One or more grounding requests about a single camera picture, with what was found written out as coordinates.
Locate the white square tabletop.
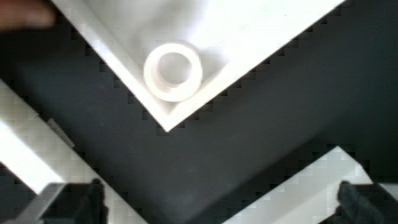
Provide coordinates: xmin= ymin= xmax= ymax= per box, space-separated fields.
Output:
xmin=51 ymin=0 xmax=346 ymax=130

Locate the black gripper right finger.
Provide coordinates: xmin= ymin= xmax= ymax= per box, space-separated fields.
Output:
xmin=323 ymin=181 xmax=398 ymax=224

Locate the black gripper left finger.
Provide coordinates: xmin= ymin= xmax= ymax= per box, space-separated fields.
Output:
xmin=16 ymin=179 xmax=108 ymax=224

